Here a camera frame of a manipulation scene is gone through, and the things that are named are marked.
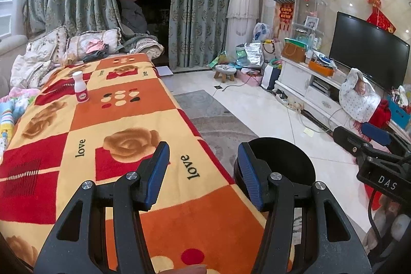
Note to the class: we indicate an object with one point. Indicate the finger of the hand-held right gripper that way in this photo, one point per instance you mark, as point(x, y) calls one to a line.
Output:
point(375, 132)
point(348, 140)

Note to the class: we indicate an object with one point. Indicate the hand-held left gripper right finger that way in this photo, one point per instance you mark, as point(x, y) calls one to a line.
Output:
point(252, 177)

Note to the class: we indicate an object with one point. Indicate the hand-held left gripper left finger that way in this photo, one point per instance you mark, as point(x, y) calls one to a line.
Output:
point(157, 174)

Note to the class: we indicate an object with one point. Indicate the round black bin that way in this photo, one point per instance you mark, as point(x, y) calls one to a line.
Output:
point(282, 158)

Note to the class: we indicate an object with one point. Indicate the person's right hand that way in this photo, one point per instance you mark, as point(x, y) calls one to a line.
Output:
point(399, 224)

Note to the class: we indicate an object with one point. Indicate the red cloth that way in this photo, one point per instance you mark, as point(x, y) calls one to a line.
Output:
point(380, 113)

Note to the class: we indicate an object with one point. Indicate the blue box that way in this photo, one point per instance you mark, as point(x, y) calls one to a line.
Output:
point(399, 113)

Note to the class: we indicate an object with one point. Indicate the white dotted cloth bag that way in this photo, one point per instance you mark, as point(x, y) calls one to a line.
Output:
point(356, 100)

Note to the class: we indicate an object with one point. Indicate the yellow paper note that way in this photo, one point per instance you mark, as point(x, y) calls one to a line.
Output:
point(308, 132)

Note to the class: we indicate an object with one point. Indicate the white power strip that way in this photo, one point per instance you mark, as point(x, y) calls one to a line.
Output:
point(293, 106)

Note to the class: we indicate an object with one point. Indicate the grey floor rug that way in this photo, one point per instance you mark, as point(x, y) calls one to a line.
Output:
point(208, 120)

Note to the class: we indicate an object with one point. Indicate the rose printed blanket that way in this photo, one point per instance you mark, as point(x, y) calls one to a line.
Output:
point(106, 120)

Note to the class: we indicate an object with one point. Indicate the orange box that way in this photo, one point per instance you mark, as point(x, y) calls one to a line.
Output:
point(321, 69)

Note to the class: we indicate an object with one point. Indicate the black television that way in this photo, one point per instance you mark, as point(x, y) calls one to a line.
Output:
point(369, 52)

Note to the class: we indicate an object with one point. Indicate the white television cabinet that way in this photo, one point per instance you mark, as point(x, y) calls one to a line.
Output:
point(298, 75)

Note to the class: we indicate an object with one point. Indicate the pink box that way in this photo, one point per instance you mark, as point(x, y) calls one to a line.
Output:
point(249, 78)

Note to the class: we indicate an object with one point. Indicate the dark blue bag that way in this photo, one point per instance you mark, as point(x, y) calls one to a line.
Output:
point(269, 76)

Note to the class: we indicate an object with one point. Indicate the flat white box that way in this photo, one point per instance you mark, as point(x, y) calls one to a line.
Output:
point(164, 71)

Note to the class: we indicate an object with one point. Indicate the brown handbag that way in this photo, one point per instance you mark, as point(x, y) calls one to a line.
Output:
point(293, 51)

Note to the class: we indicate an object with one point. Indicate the small wooden stool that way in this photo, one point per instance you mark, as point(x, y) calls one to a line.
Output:
point(224, 69)

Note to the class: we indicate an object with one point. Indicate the white bottle pink label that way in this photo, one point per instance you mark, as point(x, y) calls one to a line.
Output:
point(81, 91)

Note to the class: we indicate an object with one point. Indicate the white tote bag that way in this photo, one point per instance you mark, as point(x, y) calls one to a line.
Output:
point(271, 51)

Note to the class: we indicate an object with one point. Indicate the silver insulated bag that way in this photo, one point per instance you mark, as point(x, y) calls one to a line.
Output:
point(255, 54)

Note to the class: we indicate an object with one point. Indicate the green shiny bag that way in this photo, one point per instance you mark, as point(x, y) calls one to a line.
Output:
point(241, 54)

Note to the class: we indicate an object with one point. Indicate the folded grey quilt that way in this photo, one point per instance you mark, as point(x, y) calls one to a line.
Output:
point(144, 46)

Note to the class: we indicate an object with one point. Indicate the white and blue plastic bag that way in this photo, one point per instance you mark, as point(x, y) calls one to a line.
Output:
point(261, 31)

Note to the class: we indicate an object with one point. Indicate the pile of folded clothes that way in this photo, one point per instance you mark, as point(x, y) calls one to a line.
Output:
point(96, 47)

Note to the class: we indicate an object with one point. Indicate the floral frilled pillow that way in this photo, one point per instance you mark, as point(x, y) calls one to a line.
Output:
point(77, 46)

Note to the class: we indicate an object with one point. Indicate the hanging grey jacket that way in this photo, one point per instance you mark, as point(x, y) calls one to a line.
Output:
point(135, 20)

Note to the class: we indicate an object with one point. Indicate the colourful children's blanket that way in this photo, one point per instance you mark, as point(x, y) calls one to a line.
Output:
point(9, 113)

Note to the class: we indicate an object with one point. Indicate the white quilt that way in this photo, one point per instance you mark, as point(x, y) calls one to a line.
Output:
point(25, 68)

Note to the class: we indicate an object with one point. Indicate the bead-fringed pillow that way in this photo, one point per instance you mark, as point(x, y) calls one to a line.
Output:
point(45, 46)

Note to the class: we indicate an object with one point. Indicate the lace-covered air conditioner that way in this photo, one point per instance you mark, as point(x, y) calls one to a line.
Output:
point(242, 4)

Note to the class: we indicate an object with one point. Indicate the pale tufted sofa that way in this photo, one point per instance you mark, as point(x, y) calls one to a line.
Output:
point(9, 49)

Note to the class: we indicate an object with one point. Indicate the small red wall hanging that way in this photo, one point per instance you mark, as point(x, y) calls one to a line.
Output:
point(286, 12)

